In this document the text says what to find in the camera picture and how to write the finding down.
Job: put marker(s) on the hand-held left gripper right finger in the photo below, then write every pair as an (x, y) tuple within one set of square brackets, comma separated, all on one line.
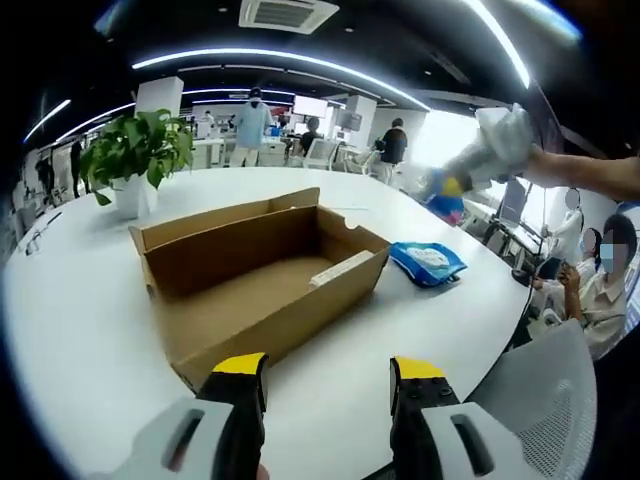
[(450, 440)]

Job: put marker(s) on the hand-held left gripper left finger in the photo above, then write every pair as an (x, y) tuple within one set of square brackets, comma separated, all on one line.
[(170, 440)]

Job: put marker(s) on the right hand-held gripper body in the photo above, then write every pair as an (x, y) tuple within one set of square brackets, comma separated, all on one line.
[(500, 145)]

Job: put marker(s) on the blue pink soft pouch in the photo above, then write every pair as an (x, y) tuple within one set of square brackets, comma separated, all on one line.
[(445, 207)]

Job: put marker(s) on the blue wet wipes pack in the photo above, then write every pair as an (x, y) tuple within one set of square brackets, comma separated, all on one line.
[(425, 260)]

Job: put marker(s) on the brown cardboard shoe box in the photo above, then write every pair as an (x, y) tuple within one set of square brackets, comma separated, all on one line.
[(225, 320)]

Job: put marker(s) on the person's left hand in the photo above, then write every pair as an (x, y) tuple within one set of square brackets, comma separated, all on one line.
[(263, 472)]

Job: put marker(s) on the white mesh office chair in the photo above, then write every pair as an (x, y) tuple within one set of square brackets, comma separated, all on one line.
[(545, 390)]

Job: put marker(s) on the long ceiling light strip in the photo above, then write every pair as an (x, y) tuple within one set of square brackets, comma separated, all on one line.
[(500, 35)]

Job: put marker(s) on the small black object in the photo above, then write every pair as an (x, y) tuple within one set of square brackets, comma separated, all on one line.
[(520, 277)]

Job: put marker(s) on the curved ceiling light strip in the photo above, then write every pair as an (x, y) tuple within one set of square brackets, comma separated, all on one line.
[(280, 57)]

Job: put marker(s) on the ceiling air conditioner vent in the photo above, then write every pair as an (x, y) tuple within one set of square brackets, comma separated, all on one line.
[(287, 15)]

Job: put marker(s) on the small white desktop stand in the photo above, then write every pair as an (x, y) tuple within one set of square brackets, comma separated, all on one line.
[(40, 237)]

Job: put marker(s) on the potted green plant white pot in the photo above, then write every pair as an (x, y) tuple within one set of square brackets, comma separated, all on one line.
[(135, 150)]

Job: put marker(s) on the white square pillar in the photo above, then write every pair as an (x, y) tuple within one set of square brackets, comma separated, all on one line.
[(160, 97)]

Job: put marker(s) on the wall monitor screen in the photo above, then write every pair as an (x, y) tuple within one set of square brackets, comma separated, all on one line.
[(350, 122), (310, 106)]

